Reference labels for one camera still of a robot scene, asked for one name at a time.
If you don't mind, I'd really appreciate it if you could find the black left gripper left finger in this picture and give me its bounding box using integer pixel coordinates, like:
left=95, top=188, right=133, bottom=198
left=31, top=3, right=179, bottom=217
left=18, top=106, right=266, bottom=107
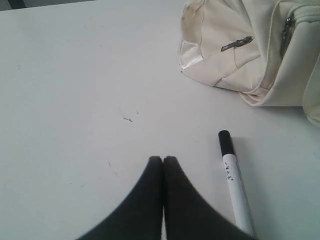
left=80, top=156, right=163, bottom=240

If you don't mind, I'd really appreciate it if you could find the cream fabric duffel bag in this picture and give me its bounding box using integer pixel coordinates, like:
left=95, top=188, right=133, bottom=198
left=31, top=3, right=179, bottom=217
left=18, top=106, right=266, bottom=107
left=179, top=0, right=320, bottom=126

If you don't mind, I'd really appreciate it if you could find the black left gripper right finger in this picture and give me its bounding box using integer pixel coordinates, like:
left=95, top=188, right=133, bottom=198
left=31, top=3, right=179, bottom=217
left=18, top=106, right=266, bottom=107
left=162, top=156, right=253, bottom=240

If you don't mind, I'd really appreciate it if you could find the white marker black cap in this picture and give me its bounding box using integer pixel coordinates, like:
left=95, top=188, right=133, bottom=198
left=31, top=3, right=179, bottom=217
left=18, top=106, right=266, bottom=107
left=218, top=130, right=255, bottom=237

